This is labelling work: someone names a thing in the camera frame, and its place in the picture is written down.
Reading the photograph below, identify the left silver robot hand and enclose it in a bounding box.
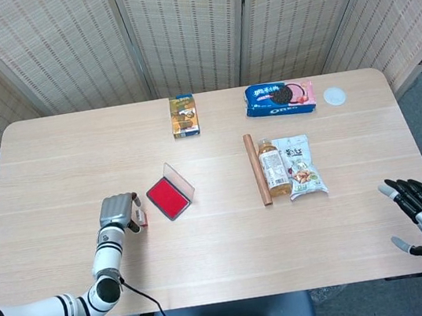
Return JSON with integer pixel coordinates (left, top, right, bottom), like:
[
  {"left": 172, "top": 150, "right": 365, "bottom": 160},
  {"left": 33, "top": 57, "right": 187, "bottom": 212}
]
[{"left": 94, "top": 190, "right": 146, "bottom": 240}]

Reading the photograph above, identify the small red stamp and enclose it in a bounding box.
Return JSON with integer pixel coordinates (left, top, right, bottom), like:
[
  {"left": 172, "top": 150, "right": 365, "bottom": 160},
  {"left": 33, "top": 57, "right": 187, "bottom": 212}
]
[{"left": 133, "top": 205, "right": 152, "bottom": 230}]

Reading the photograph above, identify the red ink pad clear lid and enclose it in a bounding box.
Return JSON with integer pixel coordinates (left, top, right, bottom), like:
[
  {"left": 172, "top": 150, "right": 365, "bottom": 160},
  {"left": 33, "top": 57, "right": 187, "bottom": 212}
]
[{"left": 141, "top": 158, "right": 200, "bottom": 225}]

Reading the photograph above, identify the yellow blue snack box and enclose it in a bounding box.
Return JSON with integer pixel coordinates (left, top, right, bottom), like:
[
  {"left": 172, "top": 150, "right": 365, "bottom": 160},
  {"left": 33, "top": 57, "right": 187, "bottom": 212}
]
[{"left": 167, "top": 93, "right": 202, "bottom": 140}]

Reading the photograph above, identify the clear plastic wrap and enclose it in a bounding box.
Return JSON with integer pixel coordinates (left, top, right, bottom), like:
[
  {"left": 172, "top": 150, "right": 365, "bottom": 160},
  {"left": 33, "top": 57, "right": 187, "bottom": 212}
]
[{"left": 308, "top": 283, "right": 350, "bottom": 306}]

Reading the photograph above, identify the wooden rolling pin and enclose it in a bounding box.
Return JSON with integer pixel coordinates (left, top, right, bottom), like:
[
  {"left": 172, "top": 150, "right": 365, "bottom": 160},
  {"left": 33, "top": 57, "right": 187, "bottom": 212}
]
[{"left": 242, "top": 131, "right": 274, "bottom": 210}]

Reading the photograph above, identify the clear nut snack bag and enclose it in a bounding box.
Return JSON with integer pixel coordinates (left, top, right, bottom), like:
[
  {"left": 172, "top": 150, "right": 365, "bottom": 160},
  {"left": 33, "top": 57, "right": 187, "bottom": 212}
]
[{"left": 271, "top": 131, "right": 329, "bottom": 203}]

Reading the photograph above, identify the amber tea bottle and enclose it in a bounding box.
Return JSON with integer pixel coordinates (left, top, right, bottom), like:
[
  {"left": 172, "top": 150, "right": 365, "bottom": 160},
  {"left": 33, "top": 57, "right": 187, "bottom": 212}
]
[{"left": 255, "top": 135, "right": 294, "bottom": 200}]

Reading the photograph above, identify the white round plastic lid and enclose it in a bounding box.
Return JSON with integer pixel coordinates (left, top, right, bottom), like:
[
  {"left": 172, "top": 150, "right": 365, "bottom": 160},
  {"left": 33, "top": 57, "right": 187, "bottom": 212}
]
[{"left": 321, "top": 84, "right": 348, "bottom": 108}]

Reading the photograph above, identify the blue Oreo cookie pack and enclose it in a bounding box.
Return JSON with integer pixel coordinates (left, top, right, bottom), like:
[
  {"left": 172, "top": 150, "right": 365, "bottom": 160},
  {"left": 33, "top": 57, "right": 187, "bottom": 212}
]
[{"left": 241, "top": 75, "right": 318, "bottom": 123}]

